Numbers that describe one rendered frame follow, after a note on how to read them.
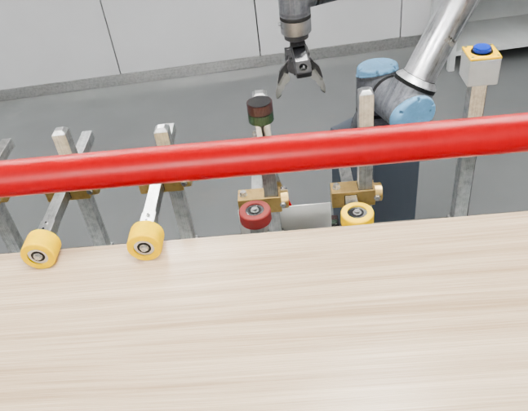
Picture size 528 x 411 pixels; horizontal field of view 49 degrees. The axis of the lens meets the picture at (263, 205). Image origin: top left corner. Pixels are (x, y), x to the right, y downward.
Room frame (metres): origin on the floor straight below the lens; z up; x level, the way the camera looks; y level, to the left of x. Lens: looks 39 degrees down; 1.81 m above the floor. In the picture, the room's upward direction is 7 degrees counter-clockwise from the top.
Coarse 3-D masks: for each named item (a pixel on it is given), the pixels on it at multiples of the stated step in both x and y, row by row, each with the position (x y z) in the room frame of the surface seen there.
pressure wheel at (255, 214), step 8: (256, 200) 1.16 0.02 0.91; (240, 208) 1.13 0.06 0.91; (248, 208) 1.13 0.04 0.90; (256, 208) 1.12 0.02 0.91; (264, 208) 1.12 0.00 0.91; (240, 216) 1.10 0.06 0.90; (248, 216) 1.10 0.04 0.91; (256, 216) 1.09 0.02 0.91; (264, 216) 1.09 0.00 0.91; (248, 224) 1.08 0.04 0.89; (256, 224) 1.08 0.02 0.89; (264, 224) 1.09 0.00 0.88
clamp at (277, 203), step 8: (248, 192) 1.24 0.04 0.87; (256, 192) 1.23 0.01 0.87; (280, 192) 1.22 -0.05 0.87; (240, 200) 1.21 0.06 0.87; (248, 200) 1.21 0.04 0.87; (264, 200) 1.20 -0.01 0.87; (272, 200) 1.20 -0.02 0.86; (280, 200) 1.20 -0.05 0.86; (288, 200) 1.20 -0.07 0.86; (272, 208) 1.20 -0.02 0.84; (280, 208) 1.20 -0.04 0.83
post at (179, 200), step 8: (160, 128) 1.24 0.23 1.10; (168, 128) 1.24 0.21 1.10; (160, 136) 1.23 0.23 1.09; (168, 136) 1.23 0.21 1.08; (160, 144) 1.23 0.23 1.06; (168, 144) 1.23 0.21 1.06; (176, 192) 1.23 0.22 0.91; (184, 192) 1.25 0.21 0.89; (176, 200) 1.23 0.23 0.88; (184, 200) 1.24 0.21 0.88; (176, 208) 1.23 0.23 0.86; (184, 208) 1.23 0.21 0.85; (176, 216) 1.23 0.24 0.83; (184, 216) 1.23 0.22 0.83; (184, 224) 1.23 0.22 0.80; (192, 224) 1.25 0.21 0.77; (184, 232) 1.23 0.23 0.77; (192, 232) 1.23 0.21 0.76
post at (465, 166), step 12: (468, 96) 1.18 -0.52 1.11; (480, 96) 1.17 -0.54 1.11; (468, 108) 1.17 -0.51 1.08; (480, 108) 1.17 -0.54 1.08; (456, 168) 1.20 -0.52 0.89; (468, 168) 1.17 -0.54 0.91; (456, 180) 1.19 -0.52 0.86; (468, 180) 1.17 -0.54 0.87; (456, 192) 1.18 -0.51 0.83; (468, 192) 1.17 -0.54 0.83; (456, 204) 1.17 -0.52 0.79; (468, 204) 1.19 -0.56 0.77; (456, 216) 1.17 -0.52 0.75
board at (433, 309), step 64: (0, 256) 1.07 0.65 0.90; (64, 256) 1.04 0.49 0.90; (128, 256) 1.01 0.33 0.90; (192, 256) 0.99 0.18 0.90; (256, 256) 0.96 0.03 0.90; (320, 256) 0.93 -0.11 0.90; (384, 256) 0.90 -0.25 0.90; (448, 256) 0.88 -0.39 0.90; (512, 256) 0.85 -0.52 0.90; (0, 320) 0.86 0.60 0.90; (64, 320) 0.84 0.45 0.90; (128, 320) 0.81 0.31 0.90; (192, 320) 0.79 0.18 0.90; (256, 320) 0.77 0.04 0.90; (320, 320) 0.75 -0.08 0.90; (384, 320) 0.73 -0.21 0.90; (448, 320) 0.71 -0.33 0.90; (512, 320) 0.69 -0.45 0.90; (0, 384) 0.70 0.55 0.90; (64, 384) 0.68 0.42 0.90; (128, 384) 0.66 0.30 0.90; (192, 384) 0.64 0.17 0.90; (256, 384) 0.62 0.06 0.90; (320, 384) 0.60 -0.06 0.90; (384, 384) 0.59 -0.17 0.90; (448, 384) 0.57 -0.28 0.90; (512, 384) 0.55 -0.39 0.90
